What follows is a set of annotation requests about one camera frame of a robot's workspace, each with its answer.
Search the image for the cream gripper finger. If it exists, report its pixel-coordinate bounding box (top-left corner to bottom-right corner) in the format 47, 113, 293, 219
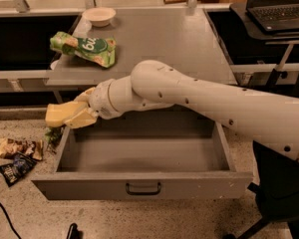
65, 108, 99, 128
74, 87, 95, 103

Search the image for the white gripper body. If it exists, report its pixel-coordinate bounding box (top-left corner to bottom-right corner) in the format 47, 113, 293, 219
89, 79, 121, 120

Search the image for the yellow sponge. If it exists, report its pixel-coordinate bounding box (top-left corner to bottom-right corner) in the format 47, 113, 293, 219
45, 102, 88, 127

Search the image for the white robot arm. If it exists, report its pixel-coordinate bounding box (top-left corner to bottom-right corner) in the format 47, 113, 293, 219
65, 60, 299, 162

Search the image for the grey open top drawer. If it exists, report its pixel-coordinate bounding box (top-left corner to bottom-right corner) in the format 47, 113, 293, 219
32, 109, 252, 200

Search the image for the grey cabinet with top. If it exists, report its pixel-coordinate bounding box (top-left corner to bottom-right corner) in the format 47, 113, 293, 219
47, 8, 236, 90

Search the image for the green snack bag on floor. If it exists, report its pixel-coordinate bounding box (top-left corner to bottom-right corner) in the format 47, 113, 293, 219
45, 126, 64, 153

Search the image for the green chip bag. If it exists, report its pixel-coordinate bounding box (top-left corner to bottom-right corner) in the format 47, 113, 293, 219
50, 32, 116, 68

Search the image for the dark blue snack bag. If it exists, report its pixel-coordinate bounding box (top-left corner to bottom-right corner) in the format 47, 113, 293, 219
0, 152, 37, 187

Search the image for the white bowl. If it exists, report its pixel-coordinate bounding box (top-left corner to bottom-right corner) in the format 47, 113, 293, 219
83, 7, 116, 27

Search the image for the brown snack bag on floor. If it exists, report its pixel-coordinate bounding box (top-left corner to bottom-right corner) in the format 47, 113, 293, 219
0, 138, 43, 160

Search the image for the black object at bottom edge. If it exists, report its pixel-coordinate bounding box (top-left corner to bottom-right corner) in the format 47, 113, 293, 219
66, 223, 80, 239

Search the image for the wooden stick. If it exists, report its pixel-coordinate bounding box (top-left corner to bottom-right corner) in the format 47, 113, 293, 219
163, 0, 187, 4

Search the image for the black laptop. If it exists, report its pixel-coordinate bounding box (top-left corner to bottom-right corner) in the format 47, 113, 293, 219
246, 0, 299, 33

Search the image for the black office chair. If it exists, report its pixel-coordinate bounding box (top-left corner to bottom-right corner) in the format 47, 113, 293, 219
222, 140, 299, 239

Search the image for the black drawer handle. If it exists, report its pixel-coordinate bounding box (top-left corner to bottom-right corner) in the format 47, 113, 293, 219
126, 182, 161, 196

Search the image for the black cable on floor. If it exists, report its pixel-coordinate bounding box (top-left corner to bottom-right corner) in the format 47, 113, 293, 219
0, 196, 23, 239

